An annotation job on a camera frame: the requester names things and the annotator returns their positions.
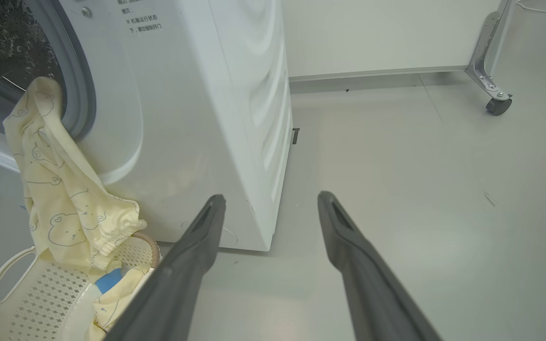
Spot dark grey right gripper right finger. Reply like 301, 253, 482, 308
317, 191, 444, 341

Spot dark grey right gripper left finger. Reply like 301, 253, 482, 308
104, 194, 227, 341

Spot cream garment with blue cuffs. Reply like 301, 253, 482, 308
83, 268, 155, 341

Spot cream bear-print trousers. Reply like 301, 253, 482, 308
3, 77, 148, 270

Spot cream perforated laundry basket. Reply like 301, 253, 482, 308
0, 231, 161, 341

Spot white front-load washing machine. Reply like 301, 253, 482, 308
0, 0, 294, 251

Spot grey rubber door seal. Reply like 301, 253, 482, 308
22, 0, 97, 143

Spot black caster wheel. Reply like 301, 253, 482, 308
485, 97, 513, 117

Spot white partition panel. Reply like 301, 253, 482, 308
282, 0, 503, 82

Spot printed text label on washer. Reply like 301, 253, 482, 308
119, 0, 164, 33

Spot metal partition support bracket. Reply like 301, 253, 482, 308
465, 0, 515, 101

